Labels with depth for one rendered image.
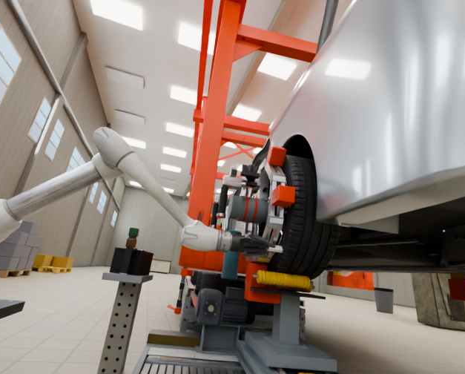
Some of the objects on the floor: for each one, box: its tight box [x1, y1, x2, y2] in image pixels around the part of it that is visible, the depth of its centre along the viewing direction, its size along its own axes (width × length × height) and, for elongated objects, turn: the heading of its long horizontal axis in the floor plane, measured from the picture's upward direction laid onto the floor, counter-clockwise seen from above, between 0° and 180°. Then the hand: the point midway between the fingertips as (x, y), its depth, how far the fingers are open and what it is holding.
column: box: [97, 281, 142, 374], centre depth 128 cm, size 10×10×42 cm
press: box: [411, 273, 465, 332], centre depth 539 cm, size 127×113×249 cm
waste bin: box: [374, 287, 394, 314], centre depth 720 cm, size 50×51×63 cm
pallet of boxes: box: [0, 220, 43, 278], centre depth 490 cm, size 103×69×102 cm
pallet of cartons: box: [32, 254, 74, 274], centre depth 713 cm, size 121×80×42 cm, turn 36°
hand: (274, 248), depth 114 cm, fingers closed, pressing on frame
